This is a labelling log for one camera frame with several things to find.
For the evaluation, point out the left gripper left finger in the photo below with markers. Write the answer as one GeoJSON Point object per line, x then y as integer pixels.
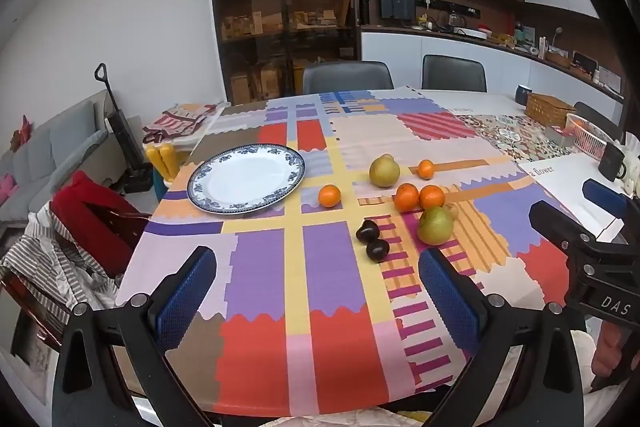
{"type": "Point", "coordinates": [89, 389]}

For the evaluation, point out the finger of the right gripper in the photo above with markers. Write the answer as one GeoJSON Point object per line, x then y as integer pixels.
{"type": "Point", "coordinates": [613, 203]}
{"type": "Point", "coordinates": [575, 241]}

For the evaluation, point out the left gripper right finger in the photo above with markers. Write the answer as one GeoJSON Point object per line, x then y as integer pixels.
{"type": "Point", "coordinates": [545, 389]}

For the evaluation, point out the small tan round fruit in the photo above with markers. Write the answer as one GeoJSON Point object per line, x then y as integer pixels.
{"type": "Point", "coordinates": [453, 210]}

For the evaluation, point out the green pear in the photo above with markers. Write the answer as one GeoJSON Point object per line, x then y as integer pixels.
{"type": "Point", "coordinates": [435, 226]}

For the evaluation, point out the dark plum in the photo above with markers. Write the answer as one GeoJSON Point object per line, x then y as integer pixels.
{"type": "Point", "coordinates": [368, 232]}
{"type": "Point", "coordinates": [378, 250]}

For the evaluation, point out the small mandarin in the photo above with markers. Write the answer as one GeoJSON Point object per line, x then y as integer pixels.
{"type": "Point", "coordinates": [425, 169]}

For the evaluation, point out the large orange mandarin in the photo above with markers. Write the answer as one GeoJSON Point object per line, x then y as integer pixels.
{"type": "Point", "coordinates": [406, 198]}

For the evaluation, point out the yellow brown pear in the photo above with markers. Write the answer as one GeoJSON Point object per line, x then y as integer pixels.
{"type": "Point", "coordinates": [384, 171]}

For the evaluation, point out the black mug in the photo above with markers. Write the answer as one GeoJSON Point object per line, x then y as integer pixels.
{"type": "Point", "coordinates": [611, 164]}

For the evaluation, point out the white paper mat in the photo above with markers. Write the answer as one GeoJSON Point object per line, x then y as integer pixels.
{"type": "Point", "coordinates": [563, 177]}

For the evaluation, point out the floral tile pattern mat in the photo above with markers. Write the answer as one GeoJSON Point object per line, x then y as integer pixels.
{"type": "Point", "coordinates": [519, 137]}

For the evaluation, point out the wicker basket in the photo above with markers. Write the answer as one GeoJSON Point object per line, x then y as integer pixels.
{"type": "Point", "coordinates": [548, 110]}

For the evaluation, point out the striped grey white cloth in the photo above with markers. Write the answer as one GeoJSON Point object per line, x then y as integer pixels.
{"type": "Point", "coordinates": [48, 256]}

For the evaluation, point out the dark blue mug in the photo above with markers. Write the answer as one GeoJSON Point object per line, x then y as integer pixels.
{"type": "Point", "coordinates": [521, 94]}

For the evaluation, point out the red garment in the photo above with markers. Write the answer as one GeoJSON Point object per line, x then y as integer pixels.
{"type": "Point", "coordinates": [101, 221]}

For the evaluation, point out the grey chair right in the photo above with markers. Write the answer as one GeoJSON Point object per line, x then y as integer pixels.
{"type": "Point", "coordinates": [442, 72]}

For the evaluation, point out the grey chair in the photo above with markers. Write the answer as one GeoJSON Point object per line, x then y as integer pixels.
{"type": "Point", "coordinates": [442, 72]}
{"type": "Point", "coordinates": [346, 76]}

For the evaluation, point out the colourful patchwork tablecloth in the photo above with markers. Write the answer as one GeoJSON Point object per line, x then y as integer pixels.
{"type": "Point", "coordinates": [299, 320]}

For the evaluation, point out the black upright vacuum cleaner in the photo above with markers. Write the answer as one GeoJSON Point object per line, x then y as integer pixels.
{"type": "Point", "coordinates": [139, 176]}

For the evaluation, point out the pink plush toy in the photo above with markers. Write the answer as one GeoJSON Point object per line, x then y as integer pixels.
{"type": "Point", "coordinates": [8, 187]}

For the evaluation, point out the grey sofa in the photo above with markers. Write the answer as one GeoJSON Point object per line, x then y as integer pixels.
{"type": "Point", "coordinates": [76, 139]}

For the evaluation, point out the blue white porcelain plate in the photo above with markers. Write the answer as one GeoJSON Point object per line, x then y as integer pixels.
{"type": "Point", "coordinates": [245, 179]}

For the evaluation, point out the grey chair left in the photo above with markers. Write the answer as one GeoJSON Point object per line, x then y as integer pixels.
{"type": "Point", "coordinates": [346, 76]}

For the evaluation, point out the striped folded cloth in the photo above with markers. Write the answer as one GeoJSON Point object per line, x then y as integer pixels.
{"type": "Point", "coordinates": [177, 122]}

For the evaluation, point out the black thermos bottle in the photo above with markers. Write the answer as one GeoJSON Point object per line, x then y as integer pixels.
{"type": "Point", "coordinates": [364, 12]}

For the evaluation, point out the pink wire basket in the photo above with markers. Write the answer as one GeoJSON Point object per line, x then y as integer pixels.
{"type": "Point", "coordinates": [589, 138]}

